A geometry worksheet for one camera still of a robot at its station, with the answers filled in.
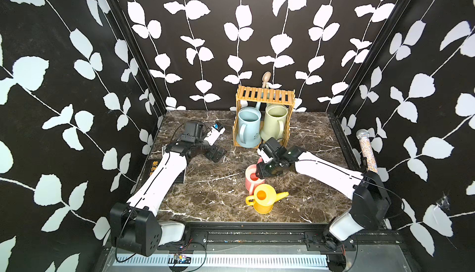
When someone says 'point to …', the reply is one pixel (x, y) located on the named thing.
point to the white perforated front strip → (225, 261)
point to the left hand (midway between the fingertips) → (218, 141)
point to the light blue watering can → (249, 127)
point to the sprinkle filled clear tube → (363, 135)
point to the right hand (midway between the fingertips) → (257, 171)
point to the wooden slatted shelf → (283, 97)
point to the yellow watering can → (265, 196)
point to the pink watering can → (252, 180)
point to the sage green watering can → (275, 115)
